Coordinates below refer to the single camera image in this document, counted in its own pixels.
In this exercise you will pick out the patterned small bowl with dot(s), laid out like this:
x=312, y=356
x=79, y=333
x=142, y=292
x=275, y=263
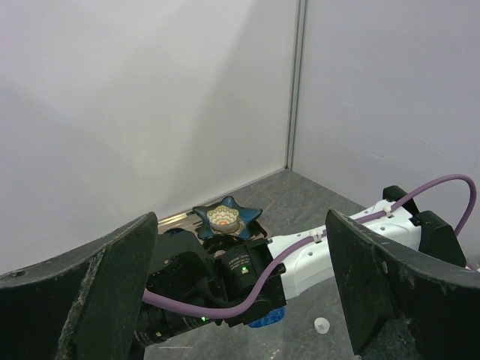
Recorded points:
x=223, y=219

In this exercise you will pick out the blue star-shaped plate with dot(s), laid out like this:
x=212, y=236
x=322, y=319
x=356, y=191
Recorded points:
x=246, y=216

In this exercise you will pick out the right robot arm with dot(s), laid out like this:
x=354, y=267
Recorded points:
x=225, y=271

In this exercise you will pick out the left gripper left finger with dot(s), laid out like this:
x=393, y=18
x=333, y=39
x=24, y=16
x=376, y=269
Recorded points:
x=82, y=304

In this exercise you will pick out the white bottle cap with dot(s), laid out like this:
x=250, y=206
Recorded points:
x=321, y=325

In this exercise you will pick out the labelled clear water bottle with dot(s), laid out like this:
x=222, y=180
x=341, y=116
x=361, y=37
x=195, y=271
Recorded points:
x=272, y=317

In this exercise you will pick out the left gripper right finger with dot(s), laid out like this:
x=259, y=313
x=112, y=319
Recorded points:
x=380, y=280

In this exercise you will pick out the metal tray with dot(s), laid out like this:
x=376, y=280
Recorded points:
x=189, y=221

